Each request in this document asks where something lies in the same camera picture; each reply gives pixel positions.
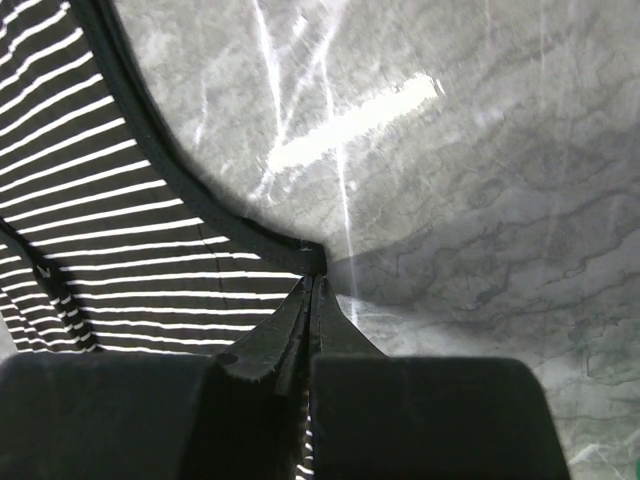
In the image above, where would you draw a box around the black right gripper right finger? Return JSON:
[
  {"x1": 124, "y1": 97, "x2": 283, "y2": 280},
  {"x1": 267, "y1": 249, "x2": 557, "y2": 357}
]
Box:
[{"x1": 309, "y1": 277, "x2": 570, "y2": 479}]

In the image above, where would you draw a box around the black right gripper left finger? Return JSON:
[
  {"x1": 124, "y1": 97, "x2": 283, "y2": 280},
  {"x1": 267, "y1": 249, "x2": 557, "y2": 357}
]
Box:
[{"x1": 1, "y1": 279, "x2": 311, "y2": 479}]

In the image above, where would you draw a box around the thin striped black tank top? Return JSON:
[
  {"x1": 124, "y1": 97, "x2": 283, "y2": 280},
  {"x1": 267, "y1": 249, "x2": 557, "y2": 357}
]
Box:
[{"x1": 1, "y1": 1, "x2": 326, "y2": 479}]

